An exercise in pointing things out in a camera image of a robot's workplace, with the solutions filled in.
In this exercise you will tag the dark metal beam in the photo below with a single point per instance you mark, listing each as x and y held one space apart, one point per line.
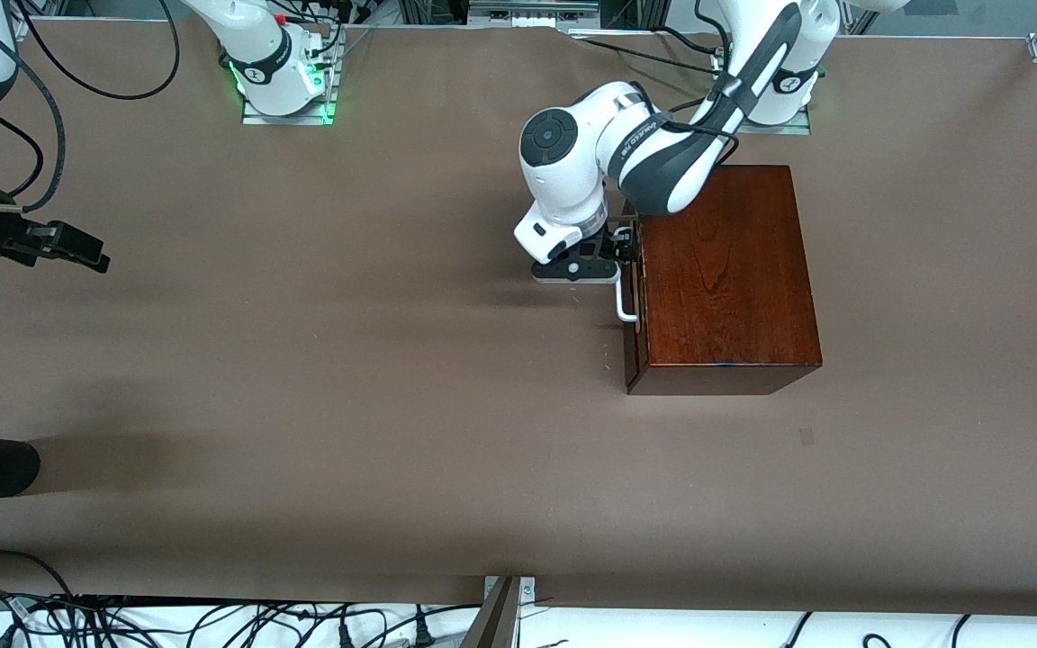
493 621

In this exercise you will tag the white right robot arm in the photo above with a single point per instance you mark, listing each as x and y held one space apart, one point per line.
257 54

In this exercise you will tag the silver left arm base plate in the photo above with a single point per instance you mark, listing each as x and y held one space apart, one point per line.
775 129

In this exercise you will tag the dark brown wooden cabinet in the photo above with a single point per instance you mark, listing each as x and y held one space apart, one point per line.
734 297

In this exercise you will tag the black power plug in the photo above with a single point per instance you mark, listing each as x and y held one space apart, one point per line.
423 635
347 637

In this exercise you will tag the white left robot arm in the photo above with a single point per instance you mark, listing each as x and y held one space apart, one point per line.
572 180

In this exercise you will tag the small clear tape square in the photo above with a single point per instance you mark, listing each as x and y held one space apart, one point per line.
807 437

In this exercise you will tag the brown table cover mat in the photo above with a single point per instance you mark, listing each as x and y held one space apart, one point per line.
392 432

